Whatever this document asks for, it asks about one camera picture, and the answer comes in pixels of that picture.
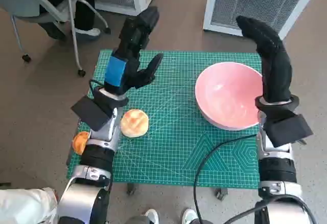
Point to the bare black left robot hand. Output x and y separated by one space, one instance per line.
116 71

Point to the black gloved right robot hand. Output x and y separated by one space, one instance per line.
277 76

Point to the pink bowl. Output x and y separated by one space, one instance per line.
224 94

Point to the round pale bread bun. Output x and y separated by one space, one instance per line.
135 123

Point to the orange pastry bread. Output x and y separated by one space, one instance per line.
79 143

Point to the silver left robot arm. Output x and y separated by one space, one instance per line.
74 201

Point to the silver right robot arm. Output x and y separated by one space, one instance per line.
277 168

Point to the large white mesh cabinet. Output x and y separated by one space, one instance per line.
255 4

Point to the green cutting mat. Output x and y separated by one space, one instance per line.
166 145

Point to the table caster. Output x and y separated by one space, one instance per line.
132 189
221 194

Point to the white shoe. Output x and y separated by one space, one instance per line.
189 216
152 216

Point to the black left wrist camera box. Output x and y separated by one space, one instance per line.
89 113

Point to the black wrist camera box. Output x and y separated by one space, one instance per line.
288 129
89 113

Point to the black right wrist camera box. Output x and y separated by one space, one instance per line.
288 129

